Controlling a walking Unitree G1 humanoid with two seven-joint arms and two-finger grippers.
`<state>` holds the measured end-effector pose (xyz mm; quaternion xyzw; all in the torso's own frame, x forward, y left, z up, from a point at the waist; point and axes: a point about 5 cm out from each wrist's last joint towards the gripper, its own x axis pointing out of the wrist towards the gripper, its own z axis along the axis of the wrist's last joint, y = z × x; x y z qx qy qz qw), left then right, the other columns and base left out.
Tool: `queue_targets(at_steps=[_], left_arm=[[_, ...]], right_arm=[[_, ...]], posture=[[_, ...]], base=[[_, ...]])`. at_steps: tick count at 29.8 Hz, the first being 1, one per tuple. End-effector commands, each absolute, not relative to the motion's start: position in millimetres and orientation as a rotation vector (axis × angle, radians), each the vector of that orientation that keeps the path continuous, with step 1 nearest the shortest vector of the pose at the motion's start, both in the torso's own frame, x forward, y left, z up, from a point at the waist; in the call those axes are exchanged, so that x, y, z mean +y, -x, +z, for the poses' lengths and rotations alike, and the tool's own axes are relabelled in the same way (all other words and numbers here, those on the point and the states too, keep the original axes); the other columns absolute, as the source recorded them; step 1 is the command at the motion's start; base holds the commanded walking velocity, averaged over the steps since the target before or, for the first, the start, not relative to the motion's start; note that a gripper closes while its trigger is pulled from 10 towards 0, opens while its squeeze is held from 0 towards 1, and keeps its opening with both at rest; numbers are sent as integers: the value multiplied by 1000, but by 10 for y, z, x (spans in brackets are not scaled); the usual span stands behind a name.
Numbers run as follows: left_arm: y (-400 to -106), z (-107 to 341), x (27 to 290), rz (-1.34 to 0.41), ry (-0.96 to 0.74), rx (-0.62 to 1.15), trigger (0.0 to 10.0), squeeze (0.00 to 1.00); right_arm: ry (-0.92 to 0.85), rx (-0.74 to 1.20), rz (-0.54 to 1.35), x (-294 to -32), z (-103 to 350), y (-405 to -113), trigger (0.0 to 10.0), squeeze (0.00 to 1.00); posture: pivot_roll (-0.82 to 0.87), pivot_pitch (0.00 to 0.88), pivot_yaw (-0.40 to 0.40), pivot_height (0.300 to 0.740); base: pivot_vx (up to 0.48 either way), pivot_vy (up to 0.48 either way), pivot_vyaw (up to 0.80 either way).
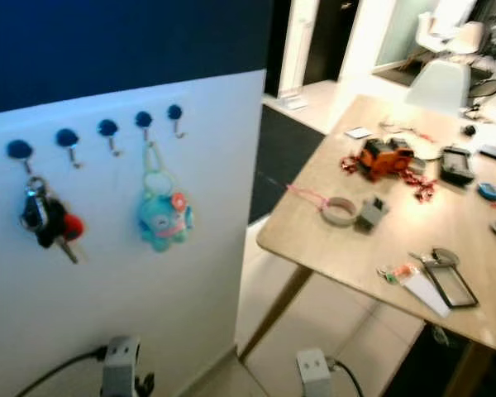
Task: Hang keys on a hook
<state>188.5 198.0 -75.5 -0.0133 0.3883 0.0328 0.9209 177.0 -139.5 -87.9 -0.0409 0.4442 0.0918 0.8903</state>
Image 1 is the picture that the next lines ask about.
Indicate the orange zip tie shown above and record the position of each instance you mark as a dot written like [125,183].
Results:
[402,273]

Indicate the clear plastic bag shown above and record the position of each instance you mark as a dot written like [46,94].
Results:
[428,294]

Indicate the black and red key bundle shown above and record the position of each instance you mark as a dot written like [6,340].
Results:
[45,219]

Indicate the large white tape roll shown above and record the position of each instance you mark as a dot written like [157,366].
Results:
[327,212]

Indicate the black floor mat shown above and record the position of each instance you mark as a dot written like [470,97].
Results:
[422,368]
[281,157]

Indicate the wooden table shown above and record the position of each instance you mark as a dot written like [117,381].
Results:
[380,244]

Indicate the grey printed plastic part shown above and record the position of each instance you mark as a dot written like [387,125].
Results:
[372,213]

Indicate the silver key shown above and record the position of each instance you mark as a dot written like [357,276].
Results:
[420,260]

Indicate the white stand base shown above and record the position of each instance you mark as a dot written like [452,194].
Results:
[291,103]

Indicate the orange black device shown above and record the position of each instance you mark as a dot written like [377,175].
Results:
[374,161]
[400,153]

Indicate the white phone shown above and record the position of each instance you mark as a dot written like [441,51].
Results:
[358,132]

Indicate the black card holder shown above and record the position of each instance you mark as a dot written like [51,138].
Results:
[473,303]

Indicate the red bead garland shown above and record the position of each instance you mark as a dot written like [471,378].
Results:
[423,188]

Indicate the black handheld controller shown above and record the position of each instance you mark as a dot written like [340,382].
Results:
[457,165]

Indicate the dark door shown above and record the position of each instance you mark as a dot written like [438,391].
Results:
[326,37]

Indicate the small blue device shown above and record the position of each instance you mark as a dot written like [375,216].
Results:
[489,191]

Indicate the small black round object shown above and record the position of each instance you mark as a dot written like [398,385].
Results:
[469,129]

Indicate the black folding chair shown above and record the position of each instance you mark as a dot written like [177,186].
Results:
[488,86]

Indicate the white office chair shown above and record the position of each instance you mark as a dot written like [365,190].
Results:
[446,23]

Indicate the blue round wall hook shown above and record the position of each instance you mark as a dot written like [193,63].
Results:
[19,150]
[107,127]
[143,119]
[175,111]
[67,137]

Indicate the thin frame glasses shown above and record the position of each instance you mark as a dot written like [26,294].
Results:
[393,127]

